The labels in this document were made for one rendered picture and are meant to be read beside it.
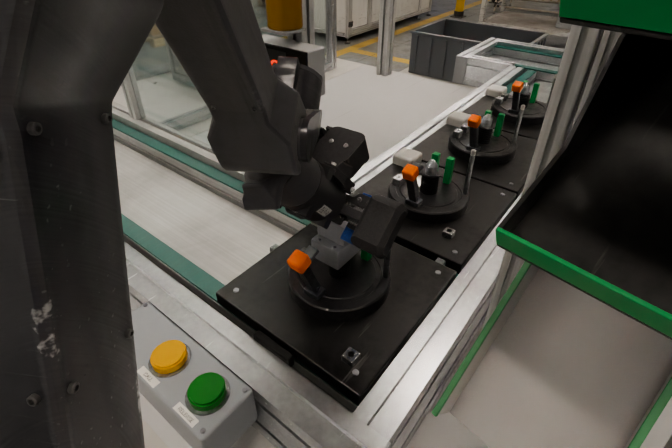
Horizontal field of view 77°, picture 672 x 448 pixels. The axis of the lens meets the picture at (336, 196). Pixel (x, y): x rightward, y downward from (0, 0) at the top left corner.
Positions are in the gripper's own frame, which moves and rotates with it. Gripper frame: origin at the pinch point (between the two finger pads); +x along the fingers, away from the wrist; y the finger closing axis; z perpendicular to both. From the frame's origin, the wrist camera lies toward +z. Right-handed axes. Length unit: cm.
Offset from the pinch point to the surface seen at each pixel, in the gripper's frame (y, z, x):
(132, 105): 75, 4, 15
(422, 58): 82, 113, 151
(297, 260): -0.3, -7.4, -5.1
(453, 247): -9.6, 4.2, 18.6
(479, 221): -10.2, 10.7, 24.5
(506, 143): -5, 32, 41
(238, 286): 10.3, -14.8, 1.7
